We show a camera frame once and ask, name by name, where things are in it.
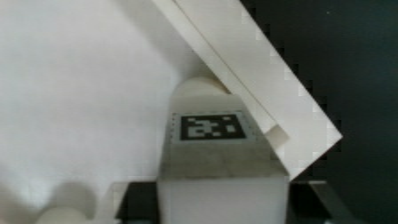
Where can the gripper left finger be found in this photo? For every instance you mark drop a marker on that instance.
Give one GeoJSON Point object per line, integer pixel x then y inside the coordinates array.
{"type": "Point", "coordinates": [130, 204]}

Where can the white table leg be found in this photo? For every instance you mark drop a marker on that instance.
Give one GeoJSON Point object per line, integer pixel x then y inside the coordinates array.
{"type": "Point", "coordinates": [222, 179]}

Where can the white square table top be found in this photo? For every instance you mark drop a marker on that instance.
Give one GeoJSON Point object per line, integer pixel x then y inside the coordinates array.
{"type": "Point", "coordinates": [96, 56]}

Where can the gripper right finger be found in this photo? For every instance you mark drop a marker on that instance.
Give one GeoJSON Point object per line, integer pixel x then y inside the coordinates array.
{"type": "Point", "coordinates": [315, 204]}

